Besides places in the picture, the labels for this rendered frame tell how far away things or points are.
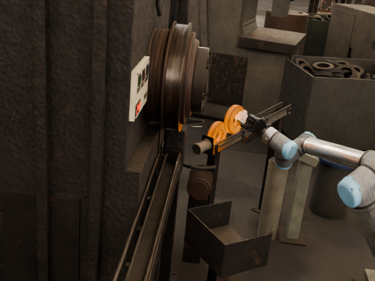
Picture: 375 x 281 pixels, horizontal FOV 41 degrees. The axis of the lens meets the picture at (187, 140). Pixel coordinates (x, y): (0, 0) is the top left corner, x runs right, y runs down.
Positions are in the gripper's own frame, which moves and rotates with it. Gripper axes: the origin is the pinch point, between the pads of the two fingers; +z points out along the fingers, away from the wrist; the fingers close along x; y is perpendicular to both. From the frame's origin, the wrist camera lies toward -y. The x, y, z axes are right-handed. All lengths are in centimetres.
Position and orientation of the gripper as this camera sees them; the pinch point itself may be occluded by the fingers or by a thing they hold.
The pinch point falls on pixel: (235, 116)
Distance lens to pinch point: 265.7
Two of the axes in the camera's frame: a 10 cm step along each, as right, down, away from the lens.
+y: 3.0, -8.1, -5.1
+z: -7.0, -5.5, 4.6
